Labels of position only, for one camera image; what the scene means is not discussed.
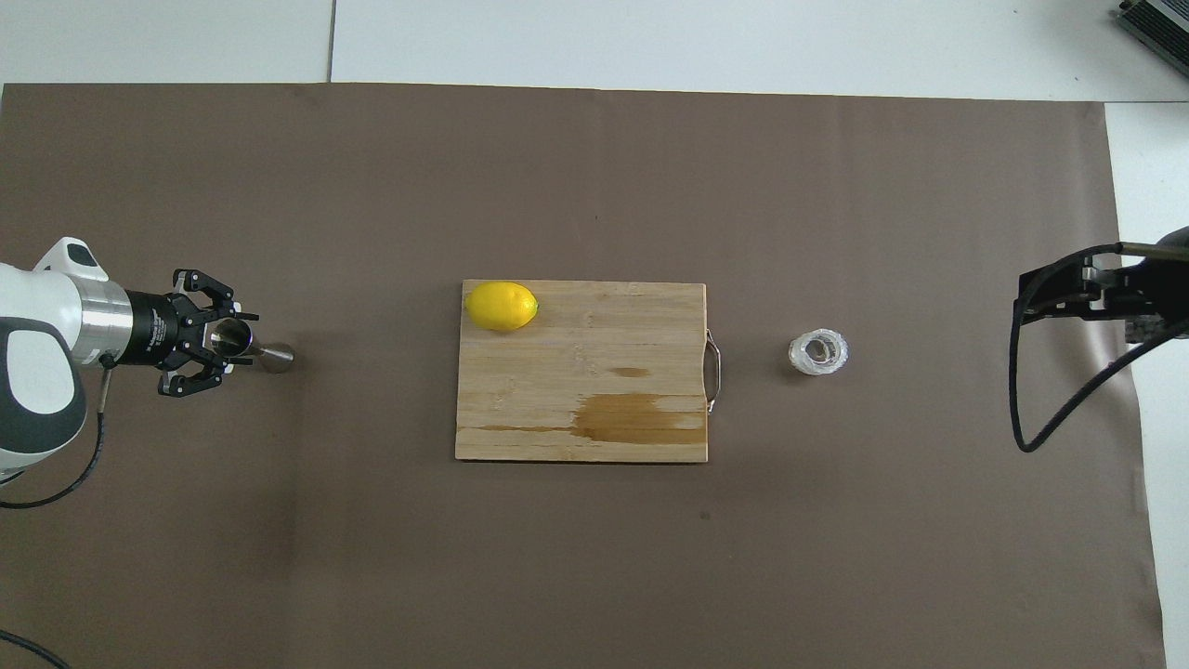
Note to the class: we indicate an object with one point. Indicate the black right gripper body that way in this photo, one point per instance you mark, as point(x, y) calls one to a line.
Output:
point(1178, 279)

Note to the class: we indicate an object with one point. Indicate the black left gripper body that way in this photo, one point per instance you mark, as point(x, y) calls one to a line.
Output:
point(158, 330)

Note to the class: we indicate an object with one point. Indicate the steel cocktail jigger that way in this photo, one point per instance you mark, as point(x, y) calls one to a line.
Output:
point(274, 357)

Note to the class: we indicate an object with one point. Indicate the clear textured glass cup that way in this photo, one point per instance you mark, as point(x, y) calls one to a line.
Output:
point(817, 353)

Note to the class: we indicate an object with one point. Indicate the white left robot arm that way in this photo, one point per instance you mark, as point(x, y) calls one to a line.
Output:
point(37, 307)

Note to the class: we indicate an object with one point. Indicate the brown paper table mat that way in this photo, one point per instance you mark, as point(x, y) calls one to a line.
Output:
point(279, 557)

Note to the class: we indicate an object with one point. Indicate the grey finned metal device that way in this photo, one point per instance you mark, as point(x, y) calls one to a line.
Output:
point(1161, 28)

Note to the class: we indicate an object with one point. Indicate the yellow lemon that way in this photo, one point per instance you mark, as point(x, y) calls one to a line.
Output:
point(502, 307)

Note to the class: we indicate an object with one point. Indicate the wooden cutting board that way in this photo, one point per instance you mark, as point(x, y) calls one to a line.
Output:
point(502, 427)

